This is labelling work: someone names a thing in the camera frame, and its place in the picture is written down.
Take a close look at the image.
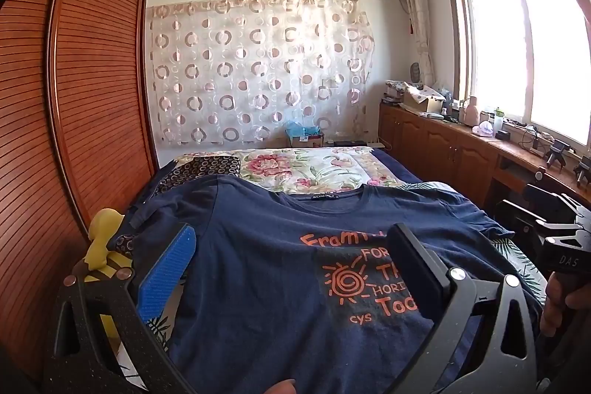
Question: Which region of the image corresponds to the navy blue blanket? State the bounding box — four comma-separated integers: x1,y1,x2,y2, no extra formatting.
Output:
372,149,421,184

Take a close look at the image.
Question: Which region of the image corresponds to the yellow plush toy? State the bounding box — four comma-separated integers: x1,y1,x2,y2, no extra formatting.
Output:
82,207,136,348

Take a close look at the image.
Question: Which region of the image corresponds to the open cardboard box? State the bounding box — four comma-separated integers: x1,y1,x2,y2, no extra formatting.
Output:
403,83,445,114

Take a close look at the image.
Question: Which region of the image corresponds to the person's right hand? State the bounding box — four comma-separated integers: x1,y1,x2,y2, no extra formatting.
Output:
540,272,591,337

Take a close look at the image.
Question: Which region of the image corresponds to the circle-patterned sheer curtain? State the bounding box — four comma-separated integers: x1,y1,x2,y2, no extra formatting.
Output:
146,0,375,148

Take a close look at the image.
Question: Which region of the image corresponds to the person's left hand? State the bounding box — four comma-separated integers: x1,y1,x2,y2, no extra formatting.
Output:
263,379,297,394

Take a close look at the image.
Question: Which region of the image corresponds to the window with wooden frame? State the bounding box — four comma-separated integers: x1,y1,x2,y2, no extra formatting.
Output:
451,0,590,153

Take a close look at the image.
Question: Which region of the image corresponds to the long wooden sideboard cabinet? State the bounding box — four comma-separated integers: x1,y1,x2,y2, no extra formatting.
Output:
378,104,590,211

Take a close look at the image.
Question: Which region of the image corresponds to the navy blue printed t-shirt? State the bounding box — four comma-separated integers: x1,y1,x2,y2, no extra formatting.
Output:
106,174,544,394

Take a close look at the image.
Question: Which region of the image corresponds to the pink bottle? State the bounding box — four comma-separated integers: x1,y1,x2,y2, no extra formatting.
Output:
464,96,480,127

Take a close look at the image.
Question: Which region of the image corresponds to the palm-leaf print bedsheet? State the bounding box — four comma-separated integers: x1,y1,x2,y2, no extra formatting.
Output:
115,181,548,390

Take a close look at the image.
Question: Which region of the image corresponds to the floral quilt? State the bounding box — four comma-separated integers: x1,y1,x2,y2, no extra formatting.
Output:
175,147,405,194

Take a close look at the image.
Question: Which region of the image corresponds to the white tied window curtain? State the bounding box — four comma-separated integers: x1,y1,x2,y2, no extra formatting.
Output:
406,0,436,87

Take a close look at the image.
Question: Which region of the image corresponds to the box with blue bag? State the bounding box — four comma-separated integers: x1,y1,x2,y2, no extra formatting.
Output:
286,121,325,148

